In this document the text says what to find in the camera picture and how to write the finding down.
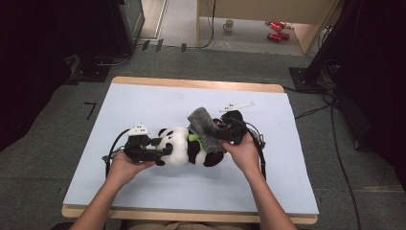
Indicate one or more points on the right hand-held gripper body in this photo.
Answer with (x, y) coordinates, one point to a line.
(234, 126)

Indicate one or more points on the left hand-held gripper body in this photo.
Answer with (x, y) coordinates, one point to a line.
(139, 150)

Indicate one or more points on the grey fluffy cloth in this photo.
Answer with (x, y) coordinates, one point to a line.
(206, 127)

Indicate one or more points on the panda plush toy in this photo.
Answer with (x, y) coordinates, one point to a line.
(178, 147)

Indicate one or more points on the person's left hand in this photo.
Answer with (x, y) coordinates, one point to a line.
(127, 169)

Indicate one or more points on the person's right hand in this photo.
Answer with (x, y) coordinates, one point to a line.
(247, 156)

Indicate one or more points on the light blue table sheet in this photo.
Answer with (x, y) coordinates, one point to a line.
(153, 99)

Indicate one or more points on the wooden table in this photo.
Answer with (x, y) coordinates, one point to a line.
(191, 83)

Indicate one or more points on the black stand with pole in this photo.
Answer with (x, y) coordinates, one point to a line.
(303, 80)

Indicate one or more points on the black stand base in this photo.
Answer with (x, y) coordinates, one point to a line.
(91, 72)

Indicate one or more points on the black tape strip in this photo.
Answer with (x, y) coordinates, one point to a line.
(184, 47)
(159, 45)
(145, 45)

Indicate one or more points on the red can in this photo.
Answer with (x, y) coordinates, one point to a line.
(277, 25)
(278, 36)

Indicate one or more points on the beige mug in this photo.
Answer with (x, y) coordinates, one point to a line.
(228, 25)

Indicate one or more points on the light wooden desk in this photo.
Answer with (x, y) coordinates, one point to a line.
(255, 8)

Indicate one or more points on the dark cabinet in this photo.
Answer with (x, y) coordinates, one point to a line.
(134, 16)

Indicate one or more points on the black curtain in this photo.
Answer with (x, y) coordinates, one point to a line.
(383, 80)
(32, 64)

